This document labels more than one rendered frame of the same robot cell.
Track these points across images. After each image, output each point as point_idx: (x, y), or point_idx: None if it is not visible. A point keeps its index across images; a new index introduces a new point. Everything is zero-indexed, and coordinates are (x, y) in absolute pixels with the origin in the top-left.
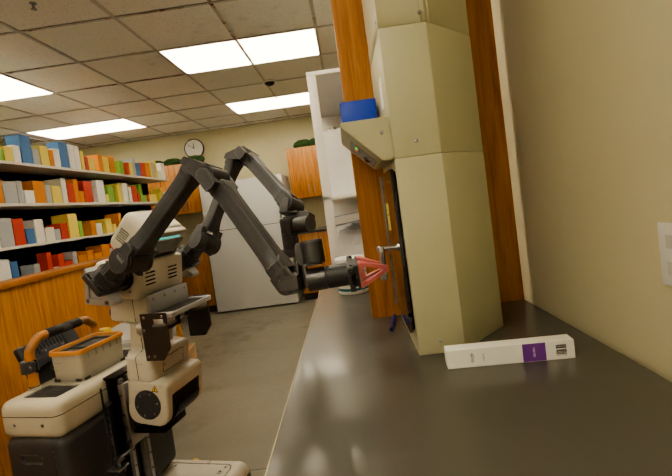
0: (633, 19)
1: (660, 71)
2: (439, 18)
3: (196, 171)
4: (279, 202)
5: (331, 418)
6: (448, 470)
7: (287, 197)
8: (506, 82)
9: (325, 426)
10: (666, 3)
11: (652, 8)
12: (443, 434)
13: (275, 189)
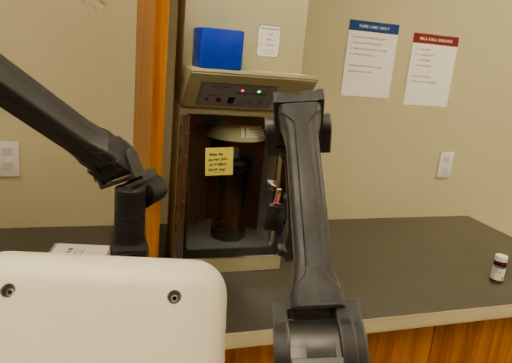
0: (308, 47)
1: (318, 79)
2: None
3: (331, 120)
4: (120, 159)
5: (389, 297)
6: (409, 265)
7: (127, 148)
8: (135, 14)
9: (400, 297)
10: (328, 51)
11: (321, 49)
12: (382, 265)
13: (93, 133)
